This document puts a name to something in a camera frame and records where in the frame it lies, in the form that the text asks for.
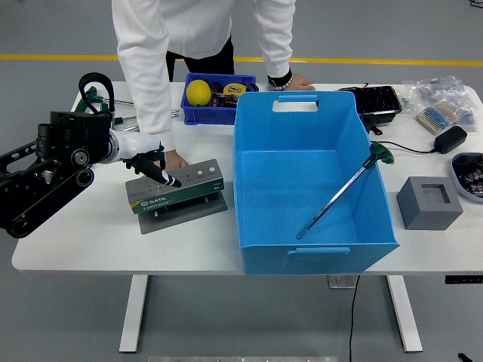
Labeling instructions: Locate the pale blue bowl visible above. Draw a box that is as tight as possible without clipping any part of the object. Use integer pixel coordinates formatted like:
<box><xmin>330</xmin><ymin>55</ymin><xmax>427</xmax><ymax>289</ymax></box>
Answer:
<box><xmin>451</xmin><ymin>152</ymin><xmax>483</xmax><ymax>204</ymax></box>

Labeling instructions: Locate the black wristwatch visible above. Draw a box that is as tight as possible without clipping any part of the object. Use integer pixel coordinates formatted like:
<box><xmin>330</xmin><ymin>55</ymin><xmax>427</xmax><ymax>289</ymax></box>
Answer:
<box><xmin>266</xmin><ymin>71</ymin><xmax>291</xmax><ymax>88</ymax></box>

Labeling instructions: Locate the white bead bracelet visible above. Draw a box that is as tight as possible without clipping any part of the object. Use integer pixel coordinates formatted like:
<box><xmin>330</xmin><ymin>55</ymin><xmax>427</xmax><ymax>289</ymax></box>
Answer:
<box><xmin>269</xmin><ymin>69</ymin><xmax>294</xmax><ymax>92</ymax></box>

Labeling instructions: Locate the large light blue box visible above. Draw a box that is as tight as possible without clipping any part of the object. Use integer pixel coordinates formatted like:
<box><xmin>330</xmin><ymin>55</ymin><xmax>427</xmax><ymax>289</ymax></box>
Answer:
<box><xmin>232</xmin><ymin>90</ymin><xmax>401</xmax><ymax>276</ymax></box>

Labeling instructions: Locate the black metal parts pile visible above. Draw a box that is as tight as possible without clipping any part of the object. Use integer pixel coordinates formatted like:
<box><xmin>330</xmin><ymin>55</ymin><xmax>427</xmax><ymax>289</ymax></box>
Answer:
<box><xmin>208</xmin><ymin>81</ymin><xmax>239</xmax><ymax>109</ymax></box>

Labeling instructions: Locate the black table control panel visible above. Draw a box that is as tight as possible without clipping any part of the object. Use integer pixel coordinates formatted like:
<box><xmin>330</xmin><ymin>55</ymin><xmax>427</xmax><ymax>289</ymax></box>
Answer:
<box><xmin>444</xmin><ymin>275</ymin><xmax>483</xmax><ymax>285</ymax></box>

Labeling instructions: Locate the yellow tape measure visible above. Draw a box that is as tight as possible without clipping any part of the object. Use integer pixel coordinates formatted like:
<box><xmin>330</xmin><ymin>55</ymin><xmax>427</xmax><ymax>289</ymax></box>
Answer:
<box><xmin>222</xmin><ymin>82</ymin><xmax>248</xmax><ymax>96</ymax></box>

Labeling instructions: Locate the white table leg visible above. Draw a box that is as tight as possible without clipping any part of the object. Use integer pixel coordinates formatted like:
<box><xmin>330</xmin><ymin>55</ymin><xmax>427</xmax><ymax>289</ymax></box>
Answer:
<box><xmin>385</xmin><ymin>275</ymin><xmax>423</xmax><ymax>354</ymax></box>
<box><xmin>118</xmin><ymin>275</ymin><xmax>149</xmax><ymax>354</ymax></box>

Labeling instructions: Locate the yellow ball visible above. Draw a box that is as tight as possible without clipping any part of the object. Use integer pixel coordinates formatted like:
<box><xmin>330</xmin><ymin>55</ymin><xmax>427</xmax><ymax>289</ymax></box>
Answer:
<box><xmin>186</xmin><ymin>78</ymin><xmax>212</xmax><ymax>108</ymax></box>

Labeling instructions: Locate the small circuit parts pile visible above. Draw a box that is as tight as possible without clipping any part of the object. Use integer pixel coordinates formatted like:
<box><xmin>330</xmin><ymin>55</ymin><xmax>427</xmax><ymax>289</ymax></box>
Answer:
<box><xmin>454</xmin><ymin>154</ymin><xmax>483</xmax><ymax>197</ymax></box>

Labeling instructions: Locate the black adapter cable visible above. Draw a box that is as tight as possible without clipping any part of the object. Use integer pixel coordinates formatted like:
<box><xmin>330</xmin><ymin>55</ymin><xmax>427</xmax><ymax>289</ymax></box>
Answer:
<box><xmin>377</xmin><ymin>139</ymin><xmax>438</xmax><ymax>155</ymax></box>

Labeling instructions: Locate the clear bag of resistors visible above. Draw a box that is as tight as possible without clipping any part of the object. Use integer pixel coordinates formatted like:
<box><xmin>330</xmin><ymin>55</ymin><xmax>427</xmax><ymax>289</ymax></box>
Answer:
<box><xmin>400</xmin><ymin>75</ymin><xmax>471</xmax><ymax>110</ymax></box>
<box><xmin>451</xmin><ymin>96</ymin><xmax>480</xmax><ymax>127</ymax></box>

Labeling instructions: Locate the tan resistor strip bundle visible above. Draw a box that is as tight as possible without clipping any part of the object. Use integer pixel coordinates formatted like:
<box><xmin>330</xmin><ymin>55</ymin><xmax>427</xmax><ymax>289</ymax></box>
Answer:
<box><xmin>416</xmin><ymin>100</ymin><xmax>460</xmax><ymax>135</ymax></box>

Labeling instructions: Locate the black plastic tray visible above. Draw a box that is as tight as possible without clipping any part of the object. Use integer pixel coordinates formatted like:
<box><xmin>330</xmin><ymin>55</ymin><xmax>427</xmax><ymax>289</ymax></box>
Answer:
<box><xmin>339</xmin><ymin>84</ymin><xmax>403</xmax><ymax>136</ymax></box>

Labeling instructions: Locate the person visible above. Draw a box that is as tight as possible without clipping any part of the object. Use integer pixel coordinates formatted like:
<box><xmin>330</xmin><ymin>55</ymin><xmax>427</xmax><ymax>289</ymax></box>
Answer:
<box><xmin>111</xmin><ymin>0</ymin><xmax>316</xmax><ymax>171</ymax></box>

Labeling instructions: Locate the green grey hex key stand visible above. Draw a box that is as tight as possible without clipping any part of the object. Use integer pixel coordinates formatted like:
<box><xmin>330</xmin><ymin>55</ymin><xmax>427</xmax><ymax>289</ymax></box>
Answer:
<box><xmin>125</xmin><ymin>158</ymin><xmax>229</xmax><ymax>235</ymax></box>

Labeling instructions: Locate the small dark blue bin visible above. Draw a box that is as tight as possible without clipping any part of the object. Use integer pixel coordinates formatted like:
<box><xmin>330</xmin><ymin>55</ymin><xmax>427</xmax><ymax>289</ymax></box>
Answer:
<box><xmin>180</xmin><ymin>72</ymin><xmax>258</xmax><ymax>126</ymax></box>

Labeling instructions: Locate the person's left hand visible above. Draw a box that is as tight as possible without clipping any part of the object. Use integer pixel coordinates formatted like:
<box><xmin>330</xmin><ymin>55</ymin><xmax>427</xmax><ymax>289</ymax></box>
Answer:
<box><xmin>291</xmin><ymin>72</ymin><xmax>316</xmax><ymax>91</ymax></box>

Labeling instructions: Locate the grey hollow cube block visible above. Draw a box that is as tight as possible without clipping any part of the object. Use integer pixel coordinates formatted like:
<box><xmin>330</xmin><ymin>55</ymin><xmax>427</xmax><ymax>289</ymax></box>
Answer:
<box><xmin>395</xmin><ymin>176</ymin><xmax>464</xmax><ymax>231</ymax></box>

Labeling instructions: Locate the large green T-handle hex key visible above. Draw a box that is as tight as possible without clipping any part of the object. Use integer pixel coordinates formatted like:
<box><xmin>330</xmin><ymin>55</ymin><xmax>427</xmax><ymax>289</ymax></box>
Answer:
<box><xmin>295</xmin><ymin>141</ymin><xmax>395</xmax><ymax>241</ymax></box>

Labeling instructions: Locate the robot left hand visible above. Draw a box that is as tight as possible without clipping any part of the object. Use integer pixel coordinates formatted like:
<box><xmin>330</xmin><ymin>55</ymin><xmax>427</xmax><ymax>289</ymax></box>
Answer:
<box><xmin>111</xmin><ymin>130</ymin><xmax>183</xmax><ymax>189</ymax></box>

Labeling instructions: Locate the person's right hand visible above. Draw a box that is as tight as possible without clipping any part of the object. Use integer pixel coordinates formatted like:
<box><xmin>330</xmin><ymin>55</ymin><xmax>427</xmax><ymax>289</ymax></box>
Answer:
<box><xmin>164</xmin><ymin>148</ymin><xmax>190</xmax><ymax>171</ymax></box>

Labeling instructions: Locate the black power adapter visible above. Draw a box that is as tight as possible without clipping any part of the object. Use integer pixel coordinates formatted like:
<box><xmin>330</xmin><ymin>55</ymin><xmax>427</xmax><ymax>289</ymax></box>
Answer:
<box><xmin>433</xmin><ymin>125</ymin><xmax>469</xmax><ymax>155</ymax></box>

